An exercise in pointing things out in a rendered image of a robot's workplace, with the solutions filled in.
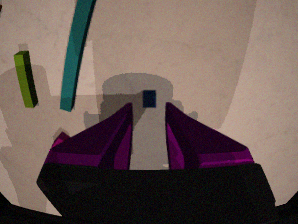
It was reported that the small magenta block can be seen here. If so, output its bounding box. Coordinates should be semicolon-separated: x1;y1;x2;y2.
51;131;70;148

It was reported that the turquoise rod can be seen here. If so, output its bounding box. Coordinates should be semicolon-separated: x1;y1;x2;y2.
60;0;96;112

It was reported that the lime green rod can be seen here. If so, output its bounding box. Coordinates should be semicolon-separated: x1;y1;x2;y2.
13;51;38;108

